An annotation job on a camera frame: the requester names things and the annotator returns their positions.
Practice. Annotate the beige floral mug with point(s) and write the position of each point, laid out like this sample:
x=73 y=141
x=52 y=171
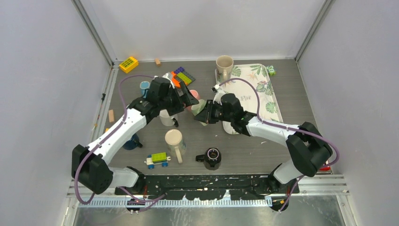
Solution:
x=224 y=65

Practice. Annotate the small wooden block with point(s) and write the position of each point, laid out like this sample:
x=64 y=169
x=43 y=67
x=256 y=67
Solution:
x=157 y=62

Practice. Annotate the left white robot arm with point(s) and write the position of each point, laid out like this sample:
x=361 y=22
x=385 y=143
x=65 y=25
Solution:
x=90 y=163

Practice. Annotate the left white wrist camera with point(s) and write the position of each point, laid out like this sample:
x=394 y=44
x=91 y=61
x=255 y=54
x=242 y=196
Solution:
x=169 y=77

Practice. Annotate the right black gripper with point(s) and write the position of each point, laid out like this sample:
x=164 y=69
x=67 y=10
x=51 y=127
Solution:
x=206 y=116

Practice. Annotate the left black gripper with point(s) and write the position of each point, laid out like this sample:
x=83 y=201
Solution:
x=179 y=104

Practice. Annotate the green owl toy brick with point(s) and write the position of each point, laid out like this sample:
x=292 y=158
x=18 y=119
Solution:
x=271 y=70

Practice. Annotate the toy brick car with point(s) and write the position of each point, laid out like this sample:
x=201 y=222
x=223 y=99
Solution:
x=157 y=159

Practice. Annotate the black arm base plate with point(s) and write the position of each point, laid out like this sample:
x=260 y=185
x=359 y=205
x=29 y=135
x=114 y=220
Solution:
x=208 y=187

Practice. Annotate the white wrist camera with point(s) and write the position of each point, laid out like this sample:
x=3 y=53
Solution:
x=219 y=92
x=169 y=77

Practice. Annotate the red window toy brick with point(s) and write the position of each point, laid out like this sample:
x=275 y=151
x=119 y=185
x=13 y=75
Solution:
x=325 y=167

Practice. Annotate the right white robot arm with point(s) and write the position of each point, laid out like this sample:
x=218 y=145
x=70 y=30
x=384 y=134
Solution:
x=307 y=148

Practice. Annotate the light green mug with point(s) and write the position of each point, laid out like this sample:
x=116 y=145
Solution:
x=196 y=109

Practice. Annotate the dark blue mug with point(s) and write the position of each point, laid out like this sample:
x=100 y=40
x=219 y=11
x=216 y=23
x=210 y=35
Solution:
x=132 y=143

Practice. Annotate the white mug black handle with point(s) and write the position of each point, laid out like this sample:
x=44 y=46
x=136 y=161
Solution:
x=168 y=120

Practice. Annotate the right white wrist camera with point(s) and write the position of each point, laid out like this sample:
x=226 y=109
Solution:
x=219 y=92

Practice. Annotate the orange and purple brick pile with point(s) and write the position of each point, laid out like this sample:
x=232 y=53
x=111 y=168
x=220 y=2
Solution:
x=179 y=75

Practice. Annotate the black faceted mug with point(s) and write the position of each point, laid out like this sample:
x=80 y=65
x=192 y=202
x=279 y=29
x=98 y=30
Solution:
x=211 y=159

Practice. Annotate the yellow toy brick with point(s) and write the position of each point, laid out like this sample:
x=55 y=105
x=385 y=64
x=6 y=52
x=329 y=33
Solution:
x=129 y=64

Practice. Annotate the light blue mug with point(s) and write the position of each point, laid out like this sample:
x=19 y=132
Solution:
x=144 y=87

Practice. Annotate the beige seahorse mug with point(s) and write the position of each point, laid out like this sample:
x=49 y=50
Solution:
x=176 y=144

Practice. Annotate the long wooden block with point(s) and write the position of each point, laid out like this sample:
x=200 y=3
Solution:
x=111 y=116

